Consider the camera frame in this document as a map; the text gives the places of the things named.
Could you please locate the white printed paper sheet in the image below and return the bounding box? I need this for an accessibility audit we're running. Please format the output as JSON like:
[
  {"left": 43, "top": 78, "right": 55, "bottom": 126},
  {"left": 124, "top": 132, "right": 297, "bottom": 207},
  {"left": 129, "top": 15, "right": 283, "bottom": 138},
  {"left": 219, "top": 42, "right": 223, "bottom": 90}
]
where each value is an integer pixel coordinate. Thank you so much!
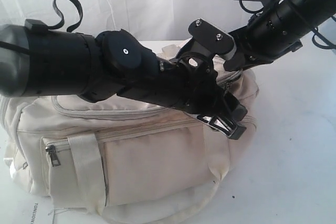
[{"left": 28, "top": 202, "right": 55, "bottom": 224}]

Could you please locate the cream duffel bag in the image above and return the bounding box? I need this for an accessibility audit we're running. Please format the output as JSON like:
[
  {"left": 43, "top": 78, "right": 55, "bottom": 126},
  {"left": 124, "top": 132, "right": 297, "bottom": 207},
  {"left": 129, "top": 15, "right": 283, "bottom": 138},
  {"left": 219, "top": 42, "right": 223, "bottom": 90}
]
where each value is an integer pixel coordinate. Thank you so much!
[{"left": 1, "top": 57, "right": 259, "bottom": 223}]

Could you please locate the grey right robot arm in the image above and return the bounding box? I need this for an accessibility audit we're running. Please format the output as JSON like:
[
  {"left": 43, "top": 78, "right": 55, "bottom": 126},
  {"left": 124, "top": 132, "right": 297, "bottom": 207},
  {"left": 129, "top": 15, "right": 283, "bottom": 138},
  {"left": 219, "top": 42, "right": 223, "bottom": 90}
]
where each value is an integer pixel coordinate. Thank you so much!
[{"left": 224, "top": 0, "right": 335, "bottom": 71}]

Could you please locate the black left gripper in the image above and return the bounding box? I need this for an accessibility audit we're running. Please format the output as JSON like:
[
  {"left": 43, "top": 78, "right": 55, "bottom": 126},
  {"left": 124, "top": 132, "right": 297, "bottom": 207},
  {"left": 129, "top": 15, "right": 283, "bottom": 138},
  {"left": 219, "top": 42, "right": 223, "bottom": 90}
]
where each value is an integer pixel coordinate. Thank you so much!
[{"left": 117, "top": 56, "right": 248, "bottom": 140}]

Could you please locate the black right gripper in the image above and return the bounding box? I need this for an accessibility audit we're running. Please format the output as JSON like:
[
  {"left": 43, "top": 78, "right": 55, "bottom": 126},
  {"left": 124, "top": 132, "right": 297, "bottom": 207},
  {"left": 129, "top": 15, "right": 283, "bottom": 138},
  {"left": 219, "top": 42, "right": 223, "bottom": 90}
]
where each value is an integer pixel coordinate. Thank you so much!
[{"left": 223, "top": 0, "right": 310, "bottom": 71}]

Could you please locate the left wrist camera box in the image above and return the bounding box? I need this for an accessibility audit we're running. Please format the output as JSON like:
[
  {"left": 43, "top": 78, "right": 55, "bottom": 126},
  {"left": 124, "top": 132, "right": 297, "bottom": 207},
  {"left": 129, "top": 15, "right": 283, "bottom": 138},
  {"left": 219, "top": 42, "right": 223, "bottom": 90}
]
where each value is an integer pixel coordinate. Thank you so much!
[{"left": 178, "top": 19, "right": 237, "bottom": 60}]

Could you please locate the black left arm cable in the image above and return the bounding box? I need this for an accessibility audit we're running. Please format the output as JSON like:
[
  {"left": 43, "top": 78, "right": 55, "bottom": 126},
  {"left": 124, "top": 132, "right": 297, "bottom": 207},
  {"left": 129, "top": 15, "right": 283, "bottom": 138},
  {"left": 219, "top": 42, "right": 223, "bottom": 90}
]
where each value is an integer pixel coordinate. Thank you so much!
[{"left": 49, "top": 0, "right": 84, "bottom": 33}]

